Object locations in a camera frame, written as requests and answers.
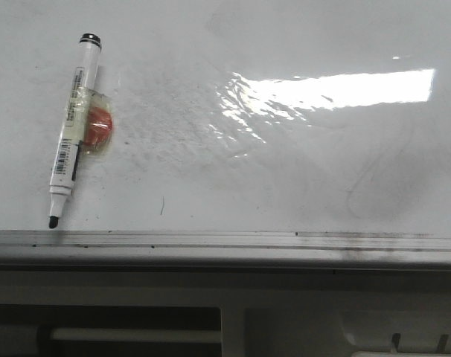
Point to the white black-tip whiteboard marker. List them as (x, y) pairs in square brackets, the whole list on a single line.
[(64, 171)]

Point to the white horizontal rod below board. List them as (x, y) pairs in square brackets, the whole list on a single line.
[(137, 335)]

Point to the white whiteboard with aluminium frame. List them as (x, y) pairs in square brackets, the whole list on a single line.
[(246, 133)]

